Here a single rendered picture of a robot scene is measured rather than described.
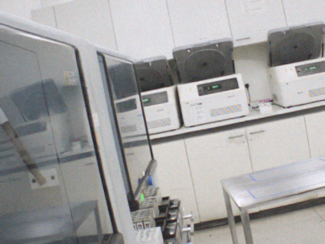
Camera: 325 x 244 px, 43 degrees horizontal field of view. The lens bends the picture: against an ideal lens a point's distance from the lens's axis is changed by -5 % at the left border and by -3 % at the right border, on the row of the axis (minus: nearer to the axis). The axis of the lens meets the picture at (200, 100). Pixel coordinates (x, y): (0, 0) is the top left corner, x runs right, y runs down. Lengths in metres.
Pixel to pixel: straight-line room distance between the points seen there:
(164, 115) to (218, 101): 0.46
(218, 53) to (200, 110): 0.58
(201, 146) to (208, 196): 0.44
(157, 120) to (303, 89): 1.25
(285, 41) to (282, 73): 0.38
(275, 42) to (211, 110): 0.88
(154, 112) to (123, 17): 0.93
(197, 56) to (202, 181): 1.09
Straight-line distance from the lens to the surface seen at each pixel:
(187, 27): 3.82
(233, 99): 3.53
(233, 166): 3.58
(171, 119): 3.52
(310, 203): 3.85
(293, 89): 3.60
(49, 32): 0.94
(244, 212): 1.54
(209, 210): 3.67
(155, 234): 1.28
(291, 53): 4.04
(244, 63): 4.16
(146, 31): 3.83
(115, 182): 1.08
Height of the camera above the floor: 1.29
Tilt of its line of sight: 3 degrees down
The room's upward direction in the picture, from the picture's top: 11 degrees counter-clockwise
